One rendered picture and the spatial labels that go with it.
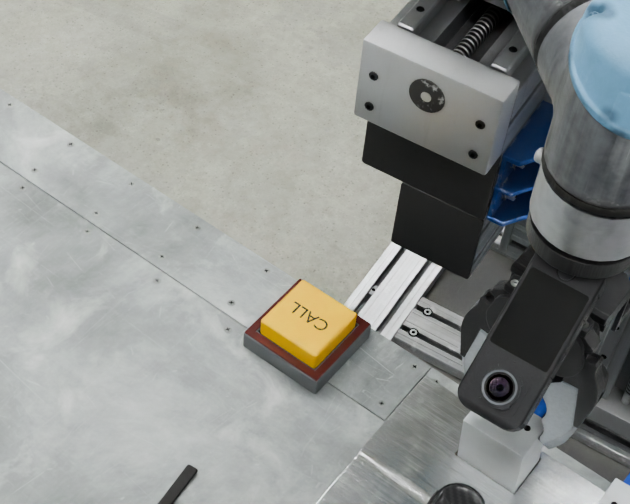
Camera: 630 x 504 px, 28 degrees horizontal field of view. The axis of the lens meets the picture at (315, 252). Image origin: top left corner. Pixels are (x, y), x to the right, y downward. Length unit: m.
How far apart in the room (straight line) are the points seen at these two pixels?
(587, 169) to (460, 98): 0.38
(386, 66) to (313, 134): 1.33
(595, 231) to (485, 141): 0.37
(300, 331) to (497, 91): 0.26
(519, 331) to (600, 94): 0.18
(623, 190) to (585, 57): 0.08
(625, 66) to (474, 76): 0.42
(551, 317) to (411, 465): 0.21
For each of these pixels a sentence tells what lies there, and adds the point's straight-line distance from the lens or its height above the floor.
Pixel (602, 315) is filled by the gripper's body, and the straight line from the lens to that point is 0.81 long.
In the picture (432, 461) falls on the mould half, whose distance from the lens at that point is 0.94.
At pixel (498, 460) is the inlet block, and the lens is 0.92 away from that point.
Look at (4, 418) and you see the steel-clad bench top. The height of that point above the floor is 0.80.
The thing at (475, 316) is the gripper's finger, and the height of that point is 1.03.
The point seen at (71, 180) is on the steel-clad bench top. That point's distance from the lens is 1.22.
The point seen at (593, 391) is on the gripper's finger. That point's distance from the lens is 0.84.
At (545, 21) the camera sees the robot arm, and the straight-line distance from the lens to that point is 0.73.
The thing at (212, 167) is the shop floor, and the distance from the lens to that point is 2.34.
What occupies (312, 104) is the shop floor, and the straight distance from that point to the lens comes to 2.47.
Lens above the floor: 1.69
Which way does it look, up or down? 50 degrees down
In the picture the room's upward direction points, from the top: 6 degrees clockwise
